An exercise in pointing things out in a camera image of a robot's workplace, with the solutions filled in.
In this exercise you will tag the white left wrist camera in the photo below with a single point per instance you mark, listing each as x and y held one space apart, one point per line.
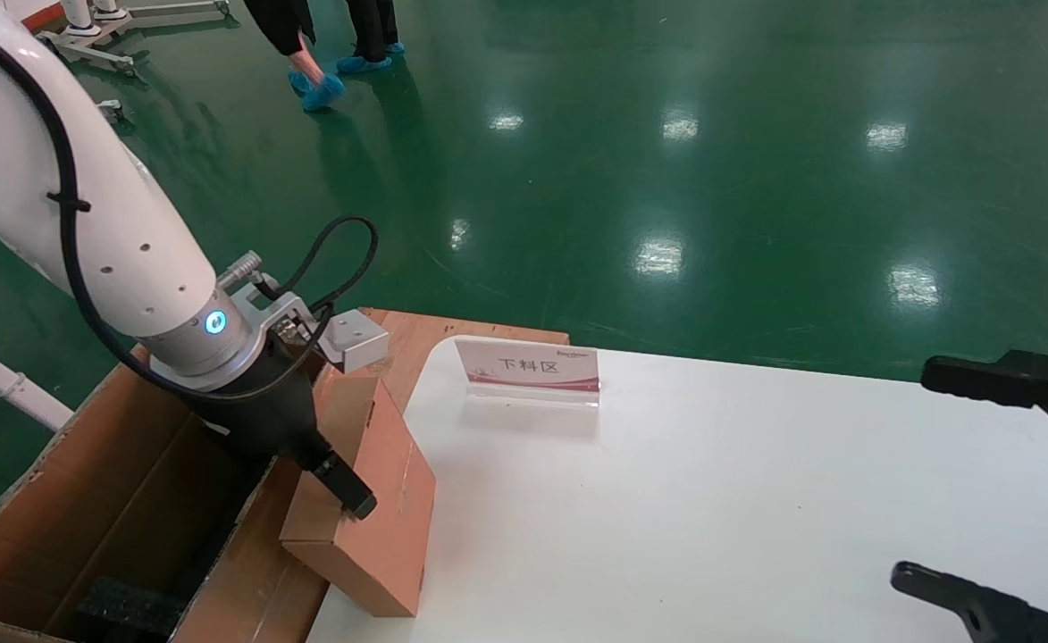
358 341

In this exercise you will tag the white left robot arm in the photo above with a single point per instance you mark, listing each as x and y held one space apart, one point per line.
41 161

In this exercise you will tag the acrylic sign with Chinese text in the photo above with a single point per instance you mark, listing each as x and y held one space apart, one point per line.
528 366

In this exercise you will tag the black foam insert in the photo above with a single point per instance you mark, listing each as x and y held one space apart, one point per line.
130 607

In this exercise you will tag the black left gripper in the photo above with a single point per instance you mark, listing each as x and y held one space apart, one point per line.
264 411

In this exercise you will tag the white metal floor stand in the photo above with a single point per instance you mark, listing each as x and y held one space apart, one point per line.
111 109
86 49

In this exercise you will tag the small cardboard box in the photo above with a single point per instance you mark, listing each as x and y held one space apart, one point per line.
381 536

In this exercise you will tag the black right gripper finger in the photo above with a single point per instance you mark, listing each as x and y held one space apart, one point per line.
1024 379
997 618

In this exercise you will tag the large cardboard box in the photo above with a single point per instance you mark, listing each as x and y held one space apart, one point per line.
86 500

